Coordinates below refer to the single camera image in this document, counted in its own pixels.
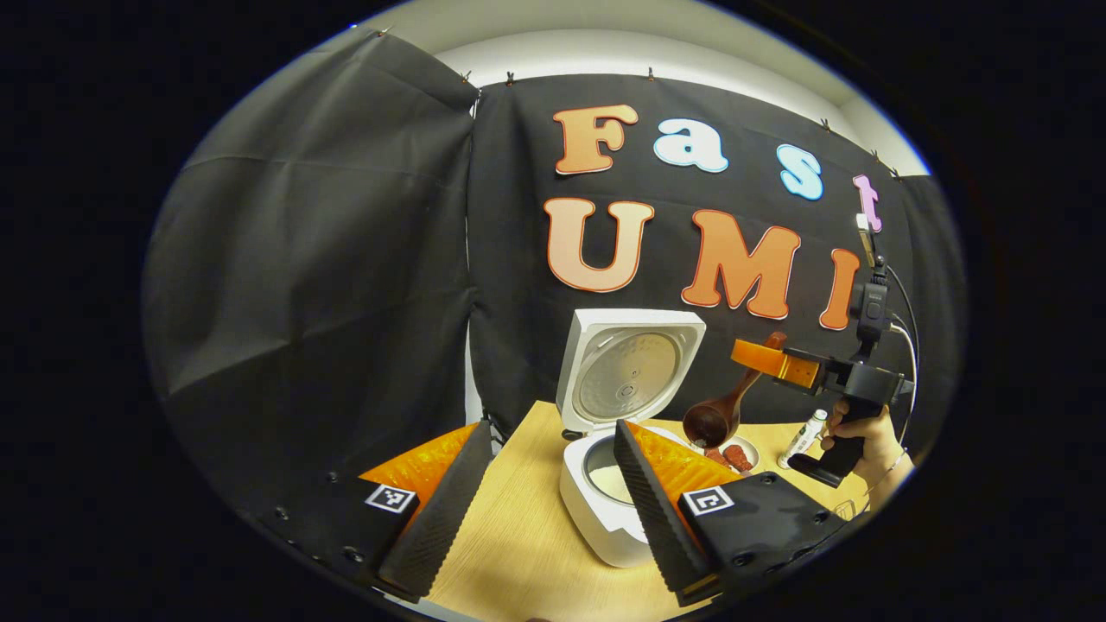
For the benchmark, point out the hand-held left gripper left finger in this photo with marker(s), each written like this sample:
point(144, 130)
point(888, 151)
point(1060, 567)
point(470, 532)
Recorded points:
point(445, 510)

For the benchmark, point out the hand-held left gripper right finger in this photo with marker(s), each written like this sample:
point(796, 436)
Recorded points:
point(648, 510)

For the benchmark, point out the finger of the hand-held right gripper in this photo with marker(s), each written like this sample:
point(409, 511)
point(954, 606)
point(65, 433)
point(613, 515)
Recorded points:
point(765, 357)

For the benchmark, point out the white rice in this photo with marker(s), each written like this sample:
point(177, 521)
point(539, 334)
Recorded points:
point(609, 484)

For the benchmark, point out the brown wooden spoon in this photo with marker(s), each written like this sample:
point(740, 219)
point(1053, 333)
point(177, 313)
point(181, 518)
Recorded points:
point(708, 423)

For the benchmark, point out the white rice cooker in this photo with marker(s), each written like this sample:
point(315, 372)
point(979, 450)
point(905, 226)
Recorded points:
point(631, 380)

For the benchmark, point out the red meat piece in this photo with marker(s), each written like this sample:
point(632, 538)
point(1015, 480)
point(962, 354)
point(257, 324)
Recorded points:
point(737, 458)
point(715, 455)

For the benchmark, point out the white drink bottle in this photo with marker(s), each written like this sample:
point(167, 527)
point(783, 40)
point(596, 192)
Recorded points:
point(799, 441)

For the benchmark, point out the white round plate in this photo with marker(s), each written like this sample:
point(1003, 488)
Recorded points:
point(753, 449)

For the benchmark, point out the black backdrop cloth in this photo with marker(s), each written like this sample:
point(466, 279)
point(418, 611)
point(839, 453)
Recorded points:
point(302, 302)

